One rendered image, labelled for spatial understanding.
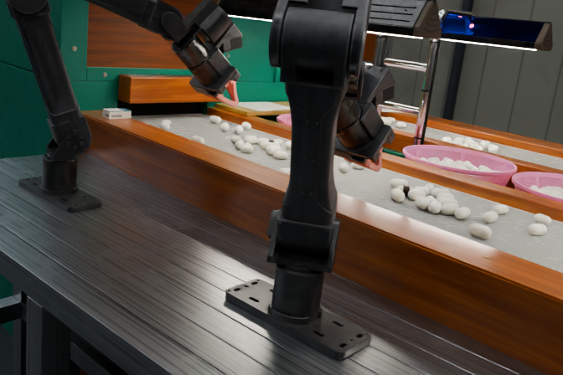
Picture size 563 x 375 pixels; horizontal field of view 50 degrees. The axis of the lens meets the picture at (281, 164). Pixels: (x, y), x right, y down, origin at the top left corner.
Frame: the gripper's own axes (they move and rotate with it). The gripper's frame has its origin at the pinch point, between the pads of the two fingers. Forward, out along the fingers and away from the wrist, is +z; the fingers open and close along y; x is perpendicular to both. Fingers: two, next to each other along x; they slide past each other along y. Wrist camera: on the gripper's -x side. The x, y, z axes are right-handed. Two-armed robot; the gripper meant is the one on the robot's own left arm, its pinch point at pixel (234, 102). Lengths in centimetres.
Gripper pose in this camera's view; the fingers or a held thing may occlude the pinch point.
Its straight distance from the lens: 133.6
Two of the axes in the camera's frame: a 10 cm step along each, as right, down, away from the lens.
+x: -5.4, 7.9, -2.8
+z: 4.7, 5.6, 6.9
